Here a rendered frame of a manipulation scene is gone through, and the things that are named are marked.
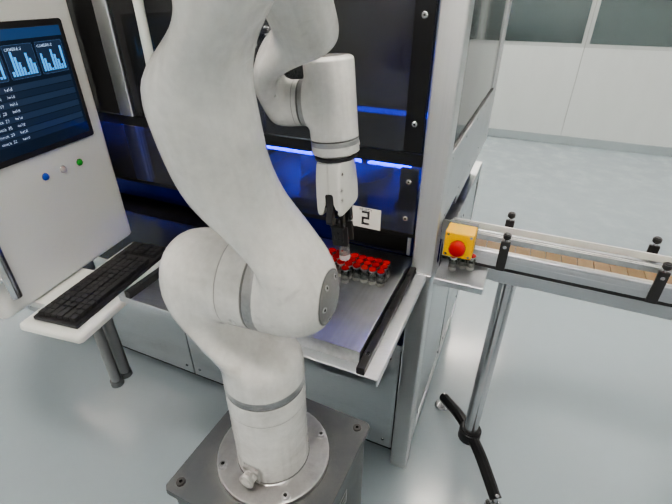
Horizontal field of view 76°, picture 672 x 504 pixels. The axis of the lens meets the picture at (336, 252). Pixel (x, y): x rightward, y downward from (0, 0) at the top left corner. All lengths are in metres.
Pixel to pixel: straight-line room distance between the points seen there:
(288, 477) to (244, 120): 0.57
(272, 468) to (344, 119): 0.56
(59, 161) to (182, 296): 0.95
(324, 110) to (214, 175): 0.35
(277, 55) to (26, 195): 0.91
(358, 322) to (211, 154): 0.69
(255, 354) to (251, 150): 0.30
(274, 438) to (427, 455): 1.24
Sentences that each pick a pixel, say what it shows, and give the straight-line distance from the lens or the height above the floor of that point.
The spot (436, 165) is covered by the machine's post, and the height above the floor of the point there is 1.19.
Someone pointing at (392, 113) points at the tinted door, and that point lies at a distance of 1.06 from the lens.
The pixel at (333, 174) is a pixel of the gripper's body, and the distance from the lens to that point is 0.75.
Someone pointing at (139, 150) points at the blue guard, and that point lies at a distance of 1.55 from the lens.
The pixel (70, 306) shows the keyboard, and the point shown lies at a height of 0.83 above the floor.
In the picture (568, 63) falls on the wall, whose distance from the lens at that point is 5.63.
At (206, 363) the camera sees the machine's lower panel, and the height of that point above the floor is 0.19.
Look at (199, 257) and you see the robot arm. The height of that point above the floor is 1.27.
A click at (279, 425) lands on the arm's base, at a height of 1.01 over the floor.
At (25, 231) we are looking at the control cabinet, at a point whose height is 1.00.
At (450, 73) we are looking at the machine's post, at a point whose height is 1.39.
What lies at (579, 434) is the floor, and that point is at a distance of 2.14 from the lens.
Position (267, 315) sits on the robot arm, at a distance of 0.50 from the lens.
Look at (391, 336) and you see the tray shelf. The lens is 0.99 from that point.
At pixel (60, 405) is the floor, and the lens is 2.32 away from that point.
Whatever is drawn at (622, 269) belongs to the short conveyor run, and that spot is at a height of 0.93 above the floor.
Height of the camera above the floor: 1.54
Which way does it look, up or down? 31 degrees down
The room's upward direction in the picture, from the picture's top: straight up
